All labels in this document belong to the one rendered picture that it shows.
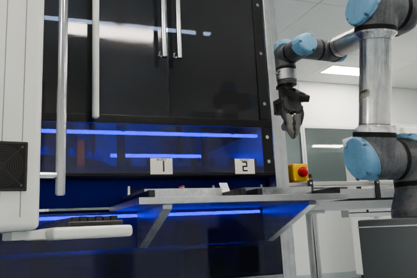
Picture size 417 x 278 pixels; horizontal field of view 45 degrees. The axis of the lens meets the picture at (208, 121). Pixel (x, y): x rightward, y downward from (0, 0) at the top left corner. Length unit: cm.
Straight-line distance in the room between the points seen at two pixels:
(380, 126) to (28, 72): 92
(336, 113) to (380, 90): 665
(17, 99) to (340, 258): 685
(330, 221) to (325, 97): 190
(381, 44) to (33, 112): 92
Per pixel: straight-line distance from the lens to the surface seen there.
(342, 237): 783
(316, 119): 784
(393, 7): 148
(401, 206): 149
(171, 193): 160
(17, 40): 134
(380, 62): 144
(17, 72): 131
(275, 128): 209
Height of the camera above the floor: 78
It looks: 12 degrees up
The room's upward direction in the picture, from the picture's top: 3 degrees counter-clockwise
